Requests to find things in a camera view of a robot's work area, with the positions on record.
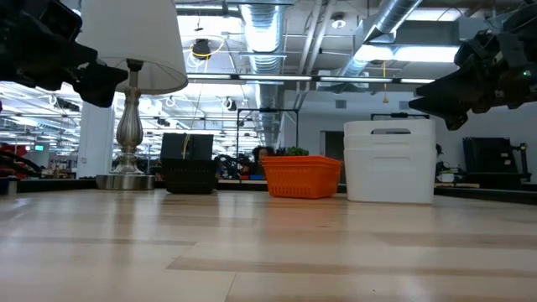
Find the black monitor back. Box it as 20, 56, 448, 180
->
160, 133, 215, 160

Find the silver ceiling air duct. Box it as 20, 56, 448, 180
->
238, 0, 290, 148
331, 0, 425, 91

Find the black metal frame stand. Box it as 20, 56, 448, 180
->
236, 107, 300, 159

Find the black slotted plastic basket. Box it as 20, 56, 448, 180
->
161, 156, 217, 165
161, 159, 218, 195

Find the black equipment rack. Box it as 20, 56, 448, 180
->
462, 137, 532, 185

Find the white fabric lamp shade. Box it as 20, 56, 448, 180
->
75, 0, 189, 96

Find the black aluminium table frame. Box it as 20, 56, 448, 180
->
0, 178, 537, 206

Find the silver metal lamp base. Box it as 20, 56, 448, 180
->
95, 58, 156, 191

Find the green leafy plant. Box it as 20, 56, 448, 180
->
275, 145, 310, 158

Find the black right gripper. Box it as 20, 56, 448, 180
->
409, 31, 537, 131

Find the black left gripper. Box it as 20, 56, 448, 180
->
0, 24, 129, 108

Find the black ceiling-hung device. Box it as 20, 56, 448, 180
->
190, 37, 213, 62

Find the red equipment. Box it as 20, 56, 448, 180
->
0, 141, 43, 180

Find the person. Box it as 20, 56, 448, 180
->
250, 145, 276, 176

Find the white plastic handled basket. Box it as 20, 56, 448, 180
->
342, 119, 437, 138
343, 146, 437, 206
342, 133, 437, 151

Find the orange slotted plastic basket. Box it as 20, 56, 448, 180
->
260, 155, 343, 161
262, 161, 342, 200
260, 158, 343, 165

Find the long ceiling light strip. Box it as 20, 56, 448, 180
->
186, 73, 437, 85

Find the white pillar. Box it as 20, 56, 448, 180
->
76, 100, 115, 180

